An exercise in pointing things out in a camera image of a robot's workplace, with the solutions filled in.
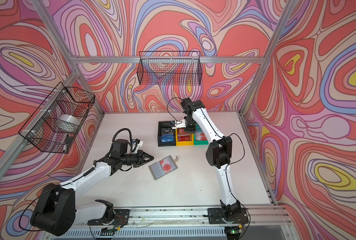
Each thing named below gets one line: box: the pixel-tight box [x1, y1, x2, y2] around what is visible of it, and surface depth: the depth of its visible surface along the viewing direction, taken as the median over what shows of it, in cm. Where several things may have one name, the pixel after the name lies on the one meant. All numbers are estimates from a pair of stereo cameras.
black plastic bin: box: [157, 121, 176, 147], surface depth 104 cm
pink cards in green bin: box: [195, 132, 208, 141], surface depth 104 cm
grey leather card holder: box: [148, 155, 179, 181], surface depth 92 cm
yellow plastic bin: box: [175, 127, 195, 146], surface depth 101 cm
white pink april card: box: [159, 158, 173, 174], surface depth 92 cm
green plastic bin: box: [194, 123, 209, 146], surface depth 103 cm
